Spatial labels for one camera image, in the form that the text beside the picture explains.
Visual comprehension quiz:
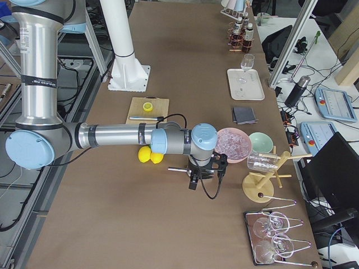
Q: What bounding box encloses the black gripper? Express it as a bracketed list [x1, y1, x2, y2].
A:
[187, 155, 214, 190]

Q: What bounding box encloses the copper wire bottle basket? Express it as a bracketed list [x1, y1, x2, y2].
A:
[228, 27, 254, 52]

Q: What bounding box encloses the tea bottle white cap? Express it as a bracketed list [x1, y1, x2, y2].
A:
[232, 17, 242, 43]

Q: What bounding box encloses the metal ice scoop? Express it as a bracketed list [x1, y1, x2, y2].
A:
[167, 166, 214, 179]

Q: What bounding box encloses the right yellow lemon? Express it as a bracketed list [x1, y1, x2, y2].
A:
[150, 152, 164, 164]

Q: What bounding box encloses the yellow lemon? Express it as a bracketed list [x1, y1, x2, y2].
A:
[150, 152, 164, 164]
[137, 146, 151, 163]

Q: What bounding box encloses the pink bowl of ice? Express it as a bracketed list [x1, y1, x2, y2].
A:
[215, 128, 252, 163]

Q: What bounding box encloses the left yellow lemon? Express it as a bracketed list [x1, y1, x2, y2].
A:
[137, 146, 151, 163]

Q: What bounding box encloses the wooden cup tree stand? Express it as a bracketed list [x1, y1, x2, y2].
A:
[242, 147, 312, 203]

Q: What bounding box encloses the clear glass jar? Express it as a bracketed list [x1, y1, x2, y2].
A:
[247, 151, 280, 172]

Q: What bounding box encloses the green bowl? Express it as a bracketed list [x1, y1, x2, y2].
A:
[249, 132, 274, 153]

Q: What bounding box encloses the dark grey folded cloth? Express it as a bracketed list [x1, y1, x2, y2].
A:
[232, 106, 257, 124]

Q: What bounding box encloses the wooden cutting board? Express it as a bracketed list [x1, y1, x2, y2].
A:
[126, 97, 169, 124]

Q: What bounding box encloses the lemon half slice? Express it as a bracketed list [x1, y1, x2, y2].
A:
[142, 102, 153, 112]

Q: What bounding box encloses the upside down wine glass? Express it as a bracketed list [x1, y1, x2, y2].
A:
[253, 212, 289, 238]

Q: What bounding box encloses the black tray with glasses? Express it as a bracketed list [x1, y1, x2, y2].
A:
[243, 209, 319, 266]

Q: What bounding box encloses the white rectangular tray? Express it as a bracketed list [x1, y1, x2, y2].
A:
[227, 68, 265, 101]

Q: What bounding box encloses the clear wine glass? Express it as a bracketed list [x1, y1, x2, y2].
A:
[241, 54, 255, 72]

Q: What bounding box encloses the blue teach pendant lower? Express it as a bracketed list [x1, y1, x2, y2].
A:
[300, 122, 337, 156]

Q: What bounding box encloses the blue teach pendant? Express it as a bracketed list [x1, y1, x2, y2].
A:
[300, 122, 337, 156]
[315, 87, 357, 122]

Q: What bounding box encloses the black thermos bottle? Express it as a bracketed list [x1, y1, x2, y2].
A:
[284, 76, 311, 108]

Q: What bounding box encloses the black monitor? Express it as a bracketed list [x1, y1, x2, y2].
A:
[297, 132, 358, 236]

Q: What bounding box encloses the blue teach pendant upper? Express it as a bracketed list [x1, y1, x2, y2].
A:
[315, 87, 357, 122]

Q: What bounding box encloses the white cup rack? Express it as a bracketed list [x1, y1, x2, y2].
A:
[220, 0, 252, 20]

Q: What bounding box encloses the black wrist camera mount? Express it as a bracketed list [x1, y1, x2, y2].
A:
[211, 151, 228, 177]

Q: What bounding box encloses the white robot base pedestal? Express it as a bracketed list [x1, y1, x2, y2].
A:
[100, 0, 150, 92]

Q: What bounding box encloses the aluminium frame post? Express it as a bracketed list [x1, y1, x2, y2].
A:
[268, 0, 317, 88]

